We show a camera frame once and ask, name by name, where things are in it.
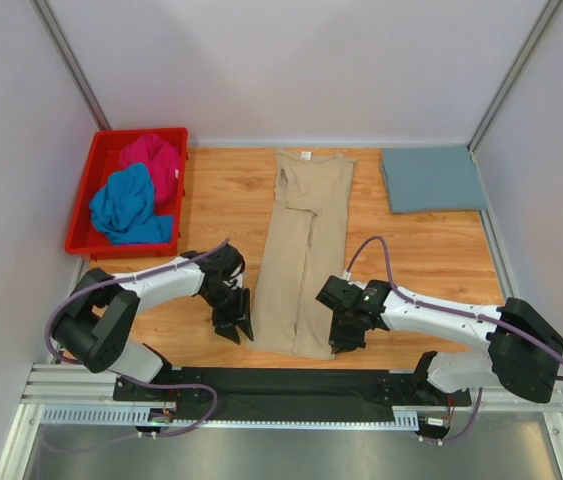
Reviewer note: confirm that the red plastic bin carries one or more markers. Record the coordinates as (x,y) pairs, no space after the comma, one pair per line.
(102,161)

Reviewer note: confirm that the crumpled blue t shirt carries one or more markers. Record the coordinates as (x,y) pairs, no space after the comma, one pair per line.
(123,210)

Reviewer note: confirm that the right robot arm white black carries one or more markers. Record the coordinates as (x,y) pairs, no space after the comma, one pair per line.
(510,346)

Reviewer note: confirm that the right corner aluminium post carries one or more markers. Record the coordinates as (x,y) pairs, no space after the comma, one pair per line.
(545,18)

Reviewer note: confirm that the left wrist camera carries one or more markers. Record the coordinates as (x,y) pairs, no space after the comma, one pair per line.
(229,264)

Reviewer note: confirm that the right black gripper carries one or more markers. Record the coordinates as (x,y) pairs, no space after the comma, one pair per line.
(347,330)

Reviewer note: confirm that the folded grey-blue t shirt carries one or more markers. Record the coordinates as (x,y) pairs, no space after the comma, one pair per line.
(431,179)

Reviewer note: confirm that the beige t shirt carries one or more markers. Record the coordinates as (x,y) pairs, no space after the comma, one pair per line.
(305,245)

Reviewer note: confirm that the corner aluminium post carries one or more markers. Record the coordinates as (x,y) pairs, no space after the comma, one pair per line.
(545,18)
(61,44)

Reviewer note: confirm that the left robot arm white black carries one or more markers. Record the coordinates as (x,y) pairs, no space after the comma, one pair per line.
(93,325)

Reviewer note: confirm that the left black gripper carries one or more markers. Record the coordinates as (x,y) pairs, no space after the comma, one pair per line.
(231,311)

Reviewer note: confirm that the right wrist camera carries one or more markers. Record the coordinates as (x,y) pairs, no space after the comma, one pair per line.
(338,294)

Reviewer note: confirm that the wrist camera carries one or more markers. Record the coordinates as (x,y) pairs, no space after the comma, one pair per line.
(229,264)
(338,294)

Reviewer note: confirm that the aluminium frame rail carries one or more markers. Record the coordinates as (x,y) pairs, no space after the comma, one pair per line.
(70,384)

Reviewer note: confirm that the left corner aluminium post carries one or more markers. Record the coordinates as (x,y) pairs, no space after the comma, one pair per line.
(61,44)

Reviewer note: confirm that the white slotted cable duct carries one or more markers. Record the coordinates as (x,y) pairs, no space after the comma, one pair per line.
(144,416)

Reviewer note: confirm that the crumpled magenta t shirt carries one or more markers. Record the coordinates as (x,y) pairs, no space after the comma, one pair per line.
(162,160)

